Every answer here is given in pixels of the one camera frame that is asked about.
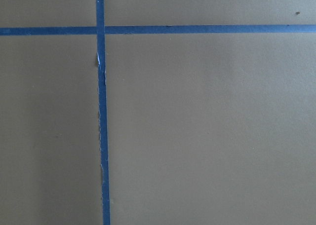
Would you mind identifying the brown paper table cover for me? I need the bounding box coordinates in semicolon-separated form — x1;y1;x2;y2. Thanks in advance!
0;0;316;225

